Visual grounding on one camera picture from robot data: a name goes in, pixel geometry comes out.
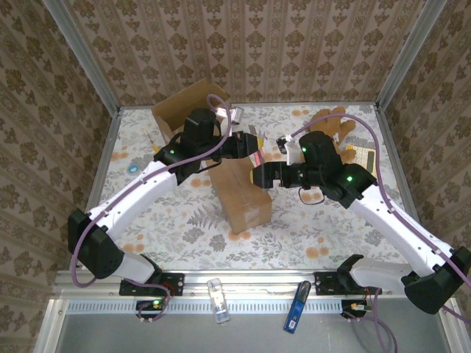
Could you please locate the long brown cardboard box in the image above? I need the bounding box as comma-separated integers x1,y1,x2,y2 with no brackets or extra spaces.
208,157,274,236

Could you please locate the tall brown cardboard box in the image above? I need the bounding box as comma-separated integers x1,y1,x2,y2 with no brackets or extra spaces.
151,77,231,145

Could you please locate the brown teddy bear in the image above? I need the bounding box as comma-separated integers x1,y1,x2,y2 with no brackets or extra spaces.
307,106,358,165

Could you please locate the yellow calculator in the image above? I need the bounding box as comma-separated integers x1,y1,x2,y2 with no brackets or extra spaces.
344,144,377,178

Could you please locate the floral white tablecloth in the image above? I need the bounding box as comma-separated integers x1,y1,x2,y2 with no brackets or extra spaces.
81,104,417,272

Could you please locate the aluminium extrusion beam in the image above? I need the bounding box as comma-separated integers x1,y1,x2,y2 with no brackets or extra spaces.
51,270,457,299

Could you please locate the blue handheld device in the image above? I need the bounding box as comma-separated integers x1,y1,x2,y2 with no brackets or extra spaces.
283,280,312,334

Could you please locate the small green lit circuit board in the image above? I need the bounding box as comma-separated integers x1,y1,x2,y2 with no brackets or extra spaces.
135,299,166,314
340,299,371,319

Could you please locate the thin black cable loop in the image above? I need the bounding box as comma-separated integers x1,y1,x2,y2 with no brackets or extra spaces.
297,185,327,206

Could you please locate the yellow handled screwdriver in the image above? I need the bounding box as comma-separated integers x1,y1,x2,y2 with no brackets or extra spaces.
142,129,161,153

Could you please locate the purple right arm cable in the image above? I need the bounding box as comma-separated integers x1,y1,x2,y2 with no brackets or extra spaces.
288,113,471,353

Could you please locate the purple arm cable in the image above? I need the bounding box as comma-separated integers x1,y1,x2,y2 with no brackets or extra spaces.
69,94,236,325
288,113,471,353

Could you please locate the aluminium table edge rail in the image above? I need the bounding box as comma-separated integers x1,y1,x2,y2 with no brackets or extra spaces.
374,104,432,271
68,106,124,272

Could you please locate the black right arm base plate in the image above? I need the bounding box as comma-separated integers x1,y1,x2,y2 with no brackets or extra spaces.
314,271,382,297

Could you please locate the white slotted cable duct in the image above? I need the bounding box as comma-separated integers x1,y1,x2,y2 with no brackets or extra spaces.
65,300,371,315

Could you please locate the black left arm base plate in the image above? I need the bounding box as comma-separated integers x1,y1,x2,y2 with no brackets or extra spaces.
118,272,185,297

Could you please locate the aluminium frame post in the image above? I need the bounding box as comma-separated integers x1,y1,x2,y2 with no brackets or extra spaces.
41,0,122,113
375,0,449,110

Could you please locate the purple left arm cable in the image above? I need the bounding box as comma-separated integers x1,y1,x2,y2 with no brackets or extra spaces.
69,94,236,325

